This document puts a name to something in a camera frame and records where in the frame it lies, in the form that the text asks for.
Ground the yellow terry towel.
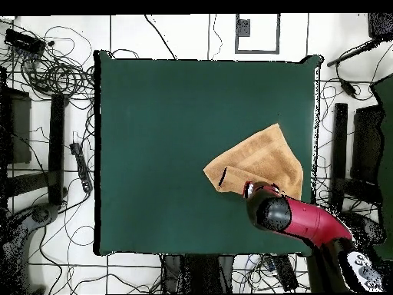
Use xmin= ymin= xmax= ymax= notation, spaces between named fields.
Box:
xmin=203 ymin=123 xmax=305 ymax=201

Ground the black flat panel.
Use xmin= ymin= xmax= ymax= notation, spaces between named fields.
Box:
xmin=350 ymin=103 xmax=387 ymax=187

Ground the black flat box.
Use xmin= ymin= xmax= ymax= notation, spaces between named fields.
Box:
xmin=0 ymin=87 xmax=32 ymax=165

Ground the black power strip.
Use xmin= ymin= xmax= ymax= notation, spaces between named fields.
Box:
xmin=269 ymin=254 xmax=299 ymax=292
xmin=69 ymin=141 xmax=94 ymax=194

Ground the long black bar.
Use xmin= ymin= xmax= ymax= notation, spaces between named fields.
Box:
xmin=329 ymin=102 xmax=349 ymax=212
xmin=47 ymin=92 xmax=69 ymax=206

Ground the black robot stand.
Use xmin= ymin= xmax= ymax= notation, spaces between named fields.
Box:
xmin=160 ymin=254 xmax=236 ymax=294

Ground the grey wheeled stand base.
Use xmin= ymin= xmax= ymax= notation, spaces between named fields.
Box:
xmin=337 ymin=209 xmax=386 ymax=247
xmin=0 ymin=201 xmax=61 ymax=294

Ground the black power adapter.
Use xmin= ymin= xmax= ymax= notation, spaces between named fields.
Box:
xmin=339 ymin=78 xmax=358 ymax=100

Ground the dark green table cloth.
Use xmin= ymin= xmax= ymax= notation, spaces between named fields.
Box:
xmin=93 ymin=49 xmax=322 ymax=257

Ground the black rod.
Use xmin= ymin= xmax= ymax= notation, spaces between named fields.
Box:
xmin=325 ymin=38 xmax=383 ymax=68

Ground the black square box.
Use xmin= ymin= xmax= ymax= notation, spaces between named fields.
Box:
xmin=367 ymin=12 xmax=393 ymax=40

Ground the black electronics box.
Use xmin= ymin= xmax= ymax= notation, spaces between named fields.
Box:
xmin=4 ymin=28 xmax=46 ymax=55

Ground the grey floor outlet frame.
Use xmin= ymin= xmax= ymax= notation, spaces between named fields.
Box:
xmin=234 ymin=12 xmax=281 ymax=55

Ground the tangled black cable bundle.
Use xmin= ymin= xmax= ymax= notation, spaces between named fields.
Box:
xmin=0 ymin=18 xmax=96 ymax=102

